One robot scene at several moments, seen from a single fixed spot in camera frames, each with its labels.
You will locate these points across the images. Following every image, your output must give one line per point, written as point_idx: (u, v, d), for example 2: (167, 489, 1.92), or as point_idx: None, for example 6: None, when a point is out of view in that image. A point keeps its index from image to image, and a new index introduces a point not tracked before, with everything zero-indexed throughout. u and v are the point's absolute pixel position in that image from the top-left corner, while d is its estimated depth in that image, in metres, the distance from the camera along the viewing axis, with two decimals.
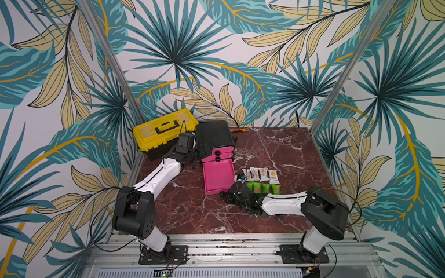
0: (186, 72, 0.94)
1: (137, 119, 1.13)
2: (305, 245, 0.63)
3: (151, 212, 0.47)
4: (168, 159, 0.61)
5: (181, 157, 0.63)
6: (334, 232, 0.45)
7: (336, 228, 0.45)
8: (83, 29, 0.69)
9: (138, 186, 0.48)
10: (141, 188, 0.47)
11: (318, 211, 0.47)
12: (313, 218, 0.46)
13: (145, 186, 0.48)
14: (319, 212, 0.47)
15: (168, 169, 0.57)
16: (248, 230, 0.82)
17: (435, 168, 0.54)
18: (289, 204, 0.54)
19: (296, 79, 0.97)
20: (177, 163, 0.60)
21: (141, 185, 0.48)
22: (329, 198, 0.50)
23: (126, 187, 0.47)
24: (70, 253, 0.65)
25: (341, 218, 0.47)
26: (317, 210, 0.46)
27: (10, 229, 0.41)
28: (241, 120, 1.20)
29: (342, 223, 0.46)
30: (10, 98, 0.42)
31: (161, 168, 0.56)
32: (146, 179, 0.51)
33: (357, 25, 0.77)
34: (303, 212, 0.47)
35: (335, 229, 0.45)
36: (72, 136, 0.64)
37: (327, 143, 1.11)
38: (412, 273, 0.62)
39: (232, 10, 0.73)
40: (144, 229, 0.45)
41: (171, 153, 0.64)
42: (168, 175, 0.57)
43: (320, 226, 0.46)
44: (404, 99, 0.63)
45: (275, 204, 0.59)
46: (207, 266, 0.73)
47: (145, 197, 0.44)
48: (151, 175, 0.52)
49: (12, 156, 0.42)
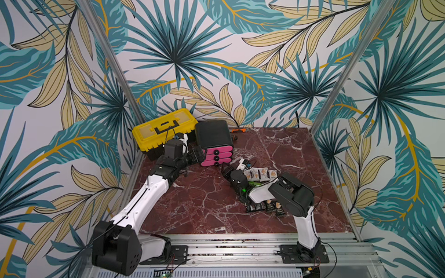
0: (186, 72, 0.94)
1: (137, 119, 1.13)
2: (301, 241, 0.65)
3: (134, 245, 0.42)
4: (154, 177, 0.54)
5: (169, 173, 0.56)
6: (296, 208, 0.52)
7: (296, 204, 0.53)
8: (83, 29, 0.69)
9: (117, 219, 0.43)
10: (120, 222, 0.42)
11: (280, 188, 0.56)
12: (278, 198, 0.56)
13: (125, 218, 0.43)
14: (283, 191, 0.55)
15: (154, 191, 0.51)
16: (248, 230, 0.82)
17: (435, 168, 0.54)
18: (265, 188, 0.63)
19: (296, 79, 0.97)
20: (163, 181, 0.54)
21: (120, 218, 0.43)
22: (296, 180, 0.58)
23: (103, 223, 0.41)
24: (70, 253, 0.65)
25: (304, 198, 0.54)
26: (281, 190, 0.56)
27: (10, 229, 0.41)
28: (241, 120, 1.20)
29: (304, 202, 0.53)
30: (10, 98, 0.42)
31: (145, 190, 0.50)
32: (127, 210, 0.45)
33: (357, 25, 0.77)
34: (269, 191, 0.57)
35: (295, 205, 0.52)
36: (72, 136, 0.64)
37: (327, 143, 1.11)
38: (412, 273, 0.62)
39: (232, 10, 0.73)
40: (128, 265, 0.41)
41: (157, 168, 0.58)
42: (153, 198, 0.51)
43: (284, 204, 0.55)
44: (404, 99, 0.63)
45: (256, 190, 0.69)
46: (207, 266, 0.73)
47: (124, 234, 0.40)
48: (132, 204, 0.46)
49: (12, 155, 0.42)
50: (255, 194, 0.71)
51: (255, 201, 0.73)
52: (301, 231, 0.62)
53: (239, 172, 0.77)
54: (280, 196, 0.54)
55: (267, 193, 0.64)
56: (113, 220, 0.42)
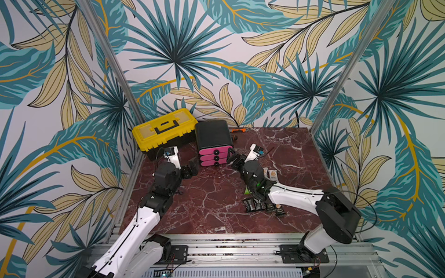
0: (186, 72, 0.94)
1: (137, 119, 1.13)
2: (307, 244, 0.63)
3: None
4: (144, 211, 0.52)
5: (162, 203, 0.55)
6: (343, 236, 0.44)
7: (348, 233, 0.45)
8: (82, 29, 0.69)
9: (100, 265, 0.40)
10: (102, 269, 0.40)
11: (334, 212, 0.45)
12: (325, 219, 0.45)
13: (108, 264, 0.41)
14: (335, 215, 0.45)
15: (142, 229, 0.48)
16: (248, 230, 0.82)
17: (435, 168, 0.54)
18: (300, 198, 0.53)
19: (296, 79, 0.97)
20: (152, 216, 0.51)
21: (103, 263, 0.41)
22: (347, 201, 0.48)
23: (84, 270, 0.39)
24: (70, 253, 0.65)
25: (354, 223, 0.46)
26: (332, 212, 0.45)
27: (10, 229, 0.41)
28: (241, 120, 1.20)
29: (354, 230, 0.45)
30: (10, 98, 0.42)
31: (133, 227, 0.48)
32: (111, 252, 0.43)
33: (357, 25, 0.77)
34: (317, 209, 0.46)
35: (347, 234, 0.44)
36: (72, 136, 0.64)
37: (327, 143, 1.11)
38: (412, 273, 0.62)
39: (232, 10, 0.73)
40: None
41: (149, 199, 0.55)
42: (140, 236, 0.48)
43: (331, 227, 0.46)
44: (404, 99, 0.63)
45: (284, 195, 0.57)
46: (207, 266, 0.73)
47: None
48: (118, 245, 0.44)
49: (12, 155, 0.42)
50: (276, 196, 0.60)
51: (273, 202, 0.62)
52: (315, 238, 0.58)
53: (253, 163, 0.64)
54: (332, 219, 0.44)
55: (298, 202, 0.54)
56: (95, 266, 0.40)
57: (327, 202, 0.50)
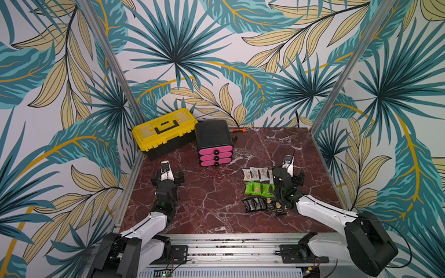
0: (186, 72, 0.94)
1: (137, 119, 1.13)
2: (310, 244, 0.64)
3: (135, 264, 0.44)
4: (156, 212, 0.62)
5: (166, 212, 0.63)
6: (369, 264, 0.41)
7: (375, 263, 0.41)
8: (83, 29, 0.69)
9: (125, 233, 0.47)
10: (127, 235, 0.47)
11: (363, 237, 0.43)
12: (353, 241, 0.43)
13: (131, 233, 0.48)
14: (365, 241, 0.43)
15: (156, 221, 0.57)
16: (248, 230, 0.82)
17: (435, 168, 0.54)
18: (330, 214, 0.51)
19: (296, 79, 0.97)
20: (164, 216, 0.61)
21: (128, 231, 0.48)
22: (384, 234, 0.44)
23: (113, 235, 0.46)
24: (69, 253, 0.65)
25: (386, 258, 0.42)
26: (363, 238, 0.43)
27: (10, 229, 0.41)
28: (241, 120, 1.20)
29: (383, 264, 0.42)
30: (11, 98, 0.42)
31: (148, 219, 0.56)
32: (134, 228, 0.50)
33: (357, 25, 0.77)
34: (346, 230, 0.44)
35: (374, 264, 0.41)
36: (72, 136, 0.64)
37: (327, 143, 1.11)
38: (412, 273, 0.62)
39: (232, 10, 0.73)
40: None
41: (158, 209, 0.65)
42: (154, 229, 0.56)
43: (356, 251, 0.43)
44: (404, 99, 0.63)
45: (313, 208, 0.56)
46: (208, 266, 0.73)
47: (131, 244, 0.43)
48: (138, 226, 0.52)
49: (12, 155, 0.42)
50: (303, 205, 0.59)
51: (299, 209, 0.61)
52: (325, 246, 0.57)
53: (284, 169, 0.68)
54: (361, 244, 0.42)
55: (325, 219, 0.52)
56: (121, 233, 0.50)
57: (357, 226, 0.47)
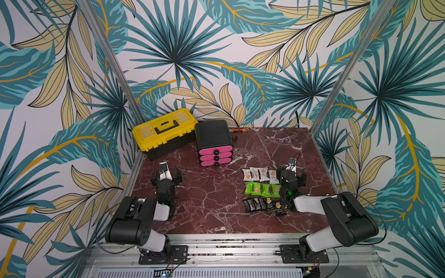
0: (186, 72, 0.94)
1: (137, 119, 1.13)
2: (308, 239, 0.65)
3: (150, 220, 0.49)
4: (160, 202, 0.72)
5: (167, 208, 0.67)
6: (344, 233, 0.45)
7: (347, 228, 0.45)
8: (83, 29, 0.69)
9: None
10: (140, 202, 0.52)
11: (335, 207, 0.49)
12: (329, 212, 0.48)
13: None
14: (338, 210, 0.48)
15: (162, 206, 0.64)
16: (248, 230, 0.82)
17: (435, 168, 0.54)
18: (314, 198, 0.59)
19: (296, 79, 0.97)
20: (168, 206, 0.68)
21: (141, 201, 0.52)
22: (360, 208, 0.48)
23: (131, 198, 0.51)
24: (69, 253, 0.65)
25: (360, 226, 0.45)
26: (337, 209, 0.48)
27: (10, 229, 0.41)
28: (241, 120, 1.20)
29: (358, 231, 0.45)
30: (10, 98, 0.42)
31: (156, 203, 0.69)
32: None
33: (357, 25, 0.77)
34: (322, 203, 0.50)
35: (346, 230, 0.45)
36: (72, 136, 0.64)
37: (327, 143, 1.11)
38: (412, 273, 0.62)
39: (232, 10, 0.73)
40: (142, 234, 0.45)
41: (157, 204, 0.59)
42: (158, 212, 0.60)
43: (333, 222, 0.48)
44: (404, 99, 0.63)
45: (304, 198, 0.64)
46: (208, 266, 0.73)
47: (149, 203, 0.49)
48: None
49: (12, 155, 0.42)
50: (301, 201, 0.65)
51: (299, 208, 0.67)
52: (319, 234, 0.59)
53: (289, 171, 0.74)
54: (334, 212, 0.48)
55: (314, 205, 0.58)
56: None
57: (333, 199, 0.52)
